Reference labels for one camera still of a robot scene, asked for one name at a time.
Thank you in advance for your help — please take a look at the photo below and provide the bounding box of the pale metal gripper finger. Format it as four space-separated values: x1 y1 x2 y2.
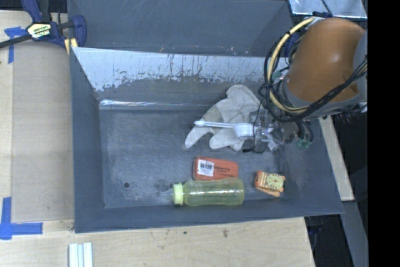
249 116 280 135
244 134 281 153

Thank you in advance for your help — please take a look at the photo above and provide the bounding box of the white plastic measuring spoon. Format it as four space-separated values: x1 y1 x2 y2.
194 120 254 139

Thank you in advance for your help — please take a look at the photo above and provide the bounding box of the orange toy clock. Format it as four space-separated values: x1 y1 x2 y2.
254 170 286 198

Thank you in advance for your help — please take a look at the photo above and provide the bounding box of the white cloth glove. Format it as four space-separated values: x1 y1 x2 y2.
184 84 264 153

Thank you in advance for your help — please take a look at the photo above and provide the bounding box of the orange flat box with barcode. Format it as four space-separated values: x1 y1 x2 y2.
192 156 239 182

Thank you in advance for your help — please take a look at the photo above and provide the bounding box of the yellow baby bottle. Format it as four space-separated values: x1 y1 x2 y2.
157 177 246 208

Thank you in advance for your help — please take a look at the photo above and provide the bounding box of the grey metal bin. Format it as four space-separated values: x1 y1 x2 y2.
65 0 345 234

